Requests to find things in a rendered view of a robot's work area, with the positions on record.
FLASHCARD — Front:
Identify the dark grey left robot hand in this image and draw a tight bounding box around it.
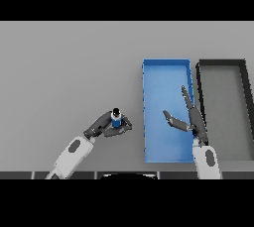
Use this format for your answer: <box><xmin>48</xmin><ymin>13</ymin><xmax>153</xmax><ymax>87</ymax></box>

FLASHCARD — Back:
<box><xmin>82</xmin><ymin>110</ymin><xmax>133</xmax><ymax>141</ymax></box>

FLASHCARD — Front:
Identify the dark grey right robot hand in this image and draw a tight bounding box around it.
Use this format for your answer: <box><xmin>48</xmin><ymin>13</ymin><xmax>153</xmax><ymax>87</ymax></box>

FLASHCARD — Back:
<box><xmin>162</xmin><ymin>84</ymin><xmax>209</xmax><ymax>147</ymax></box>

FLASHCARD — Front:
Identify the blue pipe with dark end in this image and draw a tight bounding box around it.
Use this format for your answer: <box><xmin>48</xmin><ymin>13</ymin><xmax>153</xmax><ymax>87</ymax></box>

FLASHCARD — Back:
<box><xmin>110</xmin><ymin>107</ymin><xmax>123</xmax><ymax>129</ymax></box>

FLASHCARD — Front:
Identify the blue bin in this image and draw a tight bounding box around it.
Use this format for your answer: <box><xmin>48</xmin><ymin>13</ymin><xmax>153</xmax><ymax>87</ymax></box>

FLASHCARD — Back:
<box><xmin>141</xmin><ymin>57</ymin><xmax>196</xmax><ymax>165</ymax></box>

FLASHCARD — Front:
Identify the dark grey bin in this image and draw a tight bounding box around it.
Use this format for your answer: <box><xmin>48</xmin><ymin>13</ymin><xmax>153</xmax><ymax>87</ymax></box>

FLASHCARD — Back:
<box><xmin>194</xmin><ymin>58</ymin><xmax>254</xmax><ymax>163</ymax></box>

